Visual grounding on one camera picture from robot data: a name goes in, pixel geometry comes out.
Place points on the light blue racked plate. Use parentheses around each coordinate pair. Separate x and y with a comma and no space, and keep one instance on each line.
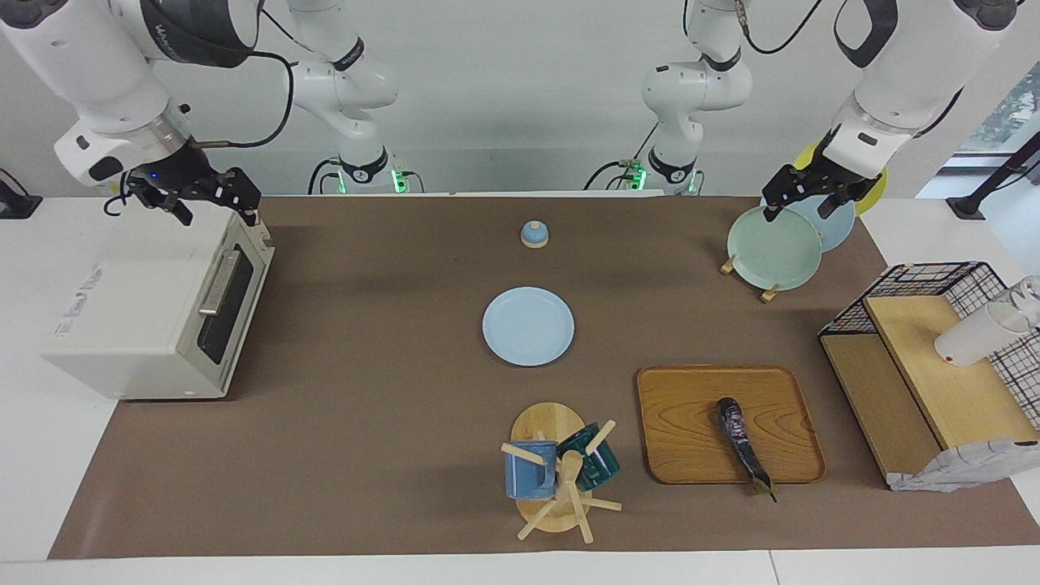
(837,227)

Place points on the pale green plate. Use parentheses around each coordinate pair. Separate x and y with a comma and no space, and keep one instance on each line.
(772,248)

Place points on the yellow plate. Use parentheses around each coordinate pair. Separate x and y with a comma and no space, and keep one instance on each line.
(879,188)

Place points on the dark purple eggplant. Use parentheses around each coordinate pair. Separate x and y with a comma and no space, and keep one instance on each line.
(739,439)

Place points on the black camera stand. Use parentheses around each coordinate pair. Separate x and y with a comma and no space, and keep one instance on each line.
(987,183)

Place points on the white grey checked cloth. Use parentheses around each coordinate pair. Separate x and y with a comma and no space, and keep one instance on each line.
(951,470)

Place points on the clear glass cup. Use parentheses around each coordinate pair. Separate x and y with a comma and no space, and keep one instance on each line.
(1028,296)

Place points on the white cup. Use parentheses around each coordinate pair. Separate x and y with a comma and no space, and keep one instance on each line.
(971,337)

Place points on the wooden mug tree stand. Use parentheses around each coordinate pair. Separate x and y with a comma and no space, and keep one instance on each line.
(544,418)

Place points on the brown table mat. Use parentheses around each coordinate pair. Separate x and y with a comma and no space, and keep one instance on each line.
(366,406)

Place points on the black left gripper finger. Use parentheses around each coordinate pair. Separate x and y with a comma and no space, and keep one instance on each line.
(829,206)
(773,213)

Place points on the white toaster oven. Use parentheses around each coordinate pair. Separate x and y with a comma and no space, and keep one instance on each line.
(138,309)

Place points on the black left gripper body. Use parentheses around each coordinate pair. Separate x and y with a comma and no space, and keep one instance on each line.
(821,175)

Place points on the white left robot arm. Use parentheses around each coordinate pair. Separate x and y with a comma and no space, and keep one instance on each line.
(918,73)

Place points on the wooden two-step shelf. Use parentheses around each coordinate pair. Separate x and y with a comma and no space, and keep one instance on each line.
(967,398)

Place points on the dark green mug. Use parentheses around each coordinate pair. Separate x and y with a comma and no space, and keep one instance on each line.
(600,467)

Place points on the blue mug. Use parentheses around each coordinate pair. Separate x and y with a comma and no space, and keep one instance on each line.
(528,475)

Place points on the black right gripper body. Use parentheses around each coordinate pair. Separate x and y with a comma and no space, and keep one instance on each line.
(191,179)

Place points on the wooden serving tray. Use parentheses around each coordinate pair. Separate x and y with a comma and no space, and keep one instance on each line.
(682,426)

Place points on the wooden plate rack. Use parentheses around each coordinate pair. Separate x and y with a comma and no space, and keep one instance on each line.
(769,294)

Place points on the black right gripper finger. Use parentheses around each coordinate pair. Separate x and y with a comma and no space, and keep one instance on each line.
(182,213)
(249,214)

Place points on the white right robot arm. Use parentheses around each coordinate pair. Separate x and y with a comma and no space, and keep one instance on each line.
(81,65)

